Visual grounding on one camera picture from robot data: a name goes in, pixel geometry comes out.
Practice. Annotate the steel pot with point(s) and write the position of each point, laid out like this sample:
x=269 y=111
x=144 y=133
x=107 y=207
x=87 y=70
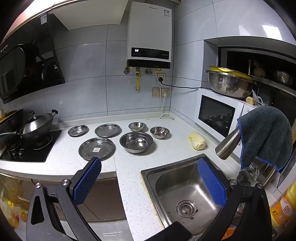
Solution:
x=282 y=77

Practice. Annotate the medium steel plate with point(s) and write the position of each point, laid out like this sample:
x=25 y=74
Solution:
x=107 y=130

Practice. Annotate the steel wool scrubber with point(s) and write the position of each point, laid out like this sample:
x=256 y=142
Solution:
x=244 y=178

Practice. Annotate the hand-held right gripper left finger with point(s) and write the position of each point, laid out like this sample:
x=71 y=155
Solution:
x=87 y=180

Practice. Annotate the steel faucet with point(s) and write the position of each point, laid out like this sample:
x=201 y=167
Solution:
x=227 y=144

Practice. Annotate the yellow detergent bottle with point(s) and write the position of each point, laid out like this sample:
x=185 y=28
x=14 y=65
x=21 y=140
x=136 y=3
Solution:
x=283 y=208

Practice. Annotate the white wall cabinet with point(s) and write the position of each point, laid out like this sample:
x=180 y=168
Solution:
x=92 y=12

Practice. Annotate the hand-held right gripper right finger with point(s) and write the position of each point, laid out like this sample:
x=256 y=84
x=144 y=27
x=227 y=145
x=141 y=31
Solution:
x=211 y=180

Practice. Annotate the yellow lid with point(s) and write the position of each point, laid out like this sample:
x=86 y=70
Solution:
x=222 y=69

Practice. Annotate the small steel plate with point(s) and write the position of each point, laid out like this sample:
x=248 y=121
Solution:
x=78 y=130

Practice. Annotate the black gas stove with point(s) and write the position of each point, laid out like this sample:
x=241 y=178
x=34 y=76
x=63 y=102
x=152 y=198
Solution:
x=30 y=154

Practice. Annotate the double wall socket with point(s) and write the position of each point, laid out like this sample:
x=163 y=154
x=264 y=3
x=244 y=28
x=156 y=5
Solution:
x=156 y=92

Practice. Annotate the black range hood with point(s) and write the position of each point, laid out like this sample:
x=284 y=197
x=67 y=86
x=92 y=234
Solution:
x=27 y=67

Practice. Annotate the steel wok lid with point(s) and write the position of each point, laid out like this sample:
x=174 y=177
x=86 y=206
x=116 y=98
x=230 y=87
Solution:
x=34 y=124

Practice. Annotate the large steel bowl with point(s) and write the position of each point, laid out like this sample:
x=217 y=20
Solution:
x=136 y=142

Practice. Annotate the yellow gas pipe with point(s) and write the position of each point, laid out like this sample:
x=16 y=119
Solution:
x=138 y=80

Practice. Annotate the grey cloth with blue edge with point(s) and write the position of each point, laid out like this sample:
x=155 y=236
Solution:
x=266 y=134

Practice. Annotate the large steel basin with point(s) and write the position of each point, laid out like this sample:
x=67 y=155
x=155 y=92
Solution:
x=229 y=85

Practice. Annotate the single wall socket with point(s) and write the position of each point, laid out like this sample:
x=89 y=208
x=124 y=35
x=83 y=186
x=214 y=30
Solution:
x=161 y=76

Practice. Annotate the white microwave oven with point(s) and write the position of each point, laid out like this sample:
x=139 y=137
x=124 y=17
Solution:
x=216 y=114

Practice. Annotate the brown base cabinet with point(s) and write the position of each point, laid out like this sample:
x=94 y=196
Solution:
x=101 y=201

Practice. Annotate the ginger piece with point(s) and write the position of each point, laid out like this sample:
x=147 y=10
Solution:
x=250 y=100

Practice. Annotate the white water heater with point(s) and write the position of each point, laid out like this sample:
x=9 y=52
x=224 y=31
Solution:
x=149 y=30

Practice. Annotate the black wok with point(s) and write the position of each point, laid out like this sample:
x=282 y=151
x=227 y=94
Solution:
x=45 y=129

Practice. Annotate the clear plastic bag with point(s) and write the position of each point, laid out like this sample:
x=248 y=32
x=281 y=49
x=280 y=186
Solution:
x=259 y=99

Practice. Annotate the black frying pan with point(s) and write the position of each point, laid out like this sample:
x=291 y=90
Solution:
x=9 y=138

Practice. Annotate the steel sink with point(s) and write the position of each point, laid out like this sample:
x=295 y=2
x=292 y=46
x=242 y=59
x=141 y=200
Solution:
x=182 y=180

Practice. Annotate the napa cabbage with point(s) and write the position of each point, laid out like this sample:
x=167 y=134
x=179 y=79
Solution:
x=197 y=141

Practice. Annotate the small steel bowl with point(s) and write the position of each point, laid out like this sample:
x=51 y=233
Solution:
x=160 y=132
x=137 y=126

